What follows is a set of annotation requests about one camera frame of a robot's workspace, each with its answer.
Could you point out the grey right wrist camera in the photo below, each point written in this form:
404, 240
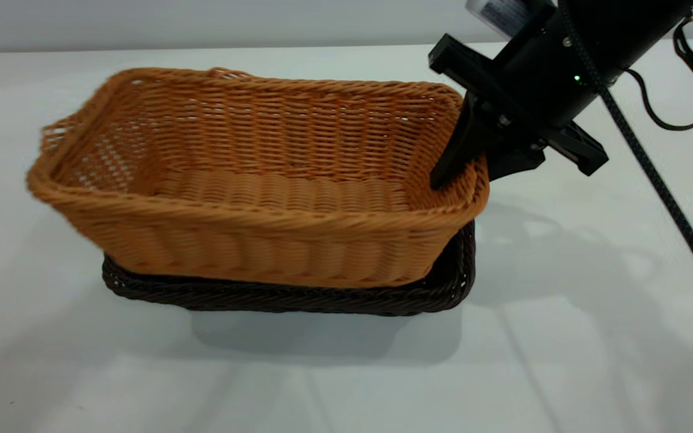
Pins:
503, 13

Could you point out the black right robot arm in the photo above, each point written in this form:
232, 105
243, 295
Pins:
623, 30

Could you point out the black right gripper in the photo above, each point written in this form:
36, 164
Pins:
533, 90

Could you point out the orange woven wicker basket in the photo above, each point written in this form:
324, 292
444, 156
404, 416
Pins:
262, 252

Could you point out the black woven wicker basket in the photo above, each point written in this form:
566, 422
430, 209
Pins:
322, 300

